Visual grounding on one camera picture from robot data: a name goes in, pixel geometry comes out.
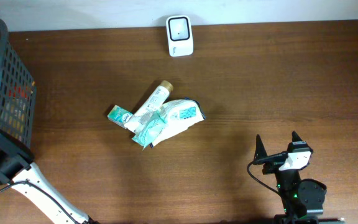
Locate orange red snack bag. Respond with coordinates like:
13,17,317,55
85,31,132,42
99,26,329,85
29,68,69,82
0,84,34,144

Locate white tube with gold cap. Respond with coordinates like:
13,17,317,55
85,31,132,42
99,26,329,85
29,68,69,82
124,80,173,134

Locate white barcode scanner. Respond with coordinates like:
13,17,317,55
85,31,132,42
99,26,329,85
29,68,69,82
165,15,194,57

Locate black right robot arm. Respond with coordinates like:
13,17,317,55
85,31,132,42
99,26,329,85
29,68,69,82
249,132,327,224

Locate dark grey plastic basket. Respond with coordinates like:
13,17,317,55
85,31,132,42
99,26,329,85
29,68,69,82
0,19,37,147

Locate green tissue pack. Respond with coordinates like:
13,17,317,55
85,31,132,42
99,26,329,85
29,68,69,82
107,105,133,129

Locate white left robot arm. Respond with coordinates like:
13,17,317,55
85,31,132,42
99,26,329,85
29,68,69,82
0,129,97,224

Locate mint green wipes pack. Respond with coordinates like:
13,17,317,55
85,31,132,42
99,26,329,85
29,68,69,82
132,111,167,149

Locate cream snack bag blue label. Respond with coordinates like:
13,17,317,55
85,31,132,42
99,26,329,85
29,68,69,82
150,98,206,147

